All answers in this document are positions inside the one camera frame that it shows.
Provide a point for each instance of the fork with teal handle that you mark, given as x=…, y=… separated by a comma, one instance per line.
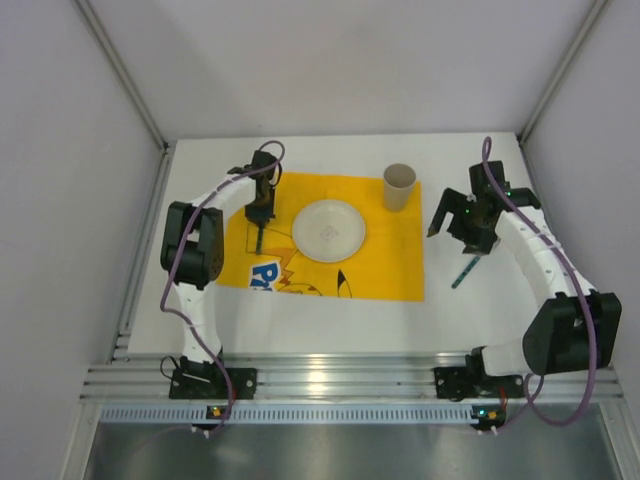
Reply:
x=259, y=239

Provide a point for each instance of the right aluminium corner post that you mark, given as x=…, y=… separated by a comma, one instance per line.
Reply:
x=560, y=72

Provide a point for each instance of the cream round plate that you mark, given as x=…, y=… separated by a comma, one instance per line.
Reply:
x=329, y=231

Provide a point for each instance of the beige paper cup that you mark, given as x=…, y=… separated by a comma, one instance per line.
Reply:
x=399, y=180

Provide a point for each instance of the yellow cartoon print cloth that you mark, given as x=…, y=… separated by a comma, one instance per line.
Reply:
x=388, y=266

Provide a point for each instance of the aluminium corner post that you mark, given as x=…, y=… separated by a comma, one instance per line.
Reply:
x=98, y=32
x=560, y=72

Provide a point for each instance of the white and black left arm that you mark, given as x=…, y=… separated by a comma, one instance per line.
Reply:
x=192, y=249

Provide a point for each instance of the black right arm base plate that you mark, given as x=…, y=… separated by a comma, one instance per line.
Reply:
x=458, y=383

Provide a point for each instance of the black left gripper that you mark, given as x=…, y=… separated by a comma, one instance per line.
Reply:
x=260, y=215

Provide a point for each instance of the left aluminium corner post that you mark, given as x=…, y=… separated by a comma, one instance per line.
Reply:
x=98, y=32

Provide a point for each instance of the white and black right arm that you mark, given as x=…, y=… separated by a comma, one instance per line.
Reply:
x=575, y=327

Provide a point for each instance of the spoon with teal handle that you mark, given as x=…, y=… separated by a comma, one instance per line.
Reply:
x=465, y=272

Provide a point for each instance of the perforated grey cable duct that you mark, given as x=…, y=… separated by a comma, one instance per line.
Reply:
x=272, y=414

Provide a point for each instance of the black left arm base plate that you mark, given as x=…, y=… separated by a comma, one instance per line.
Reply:
x=189, y=385

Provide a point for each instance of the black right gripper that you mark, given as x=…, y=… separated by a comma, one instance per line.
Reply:
x=461, y=220

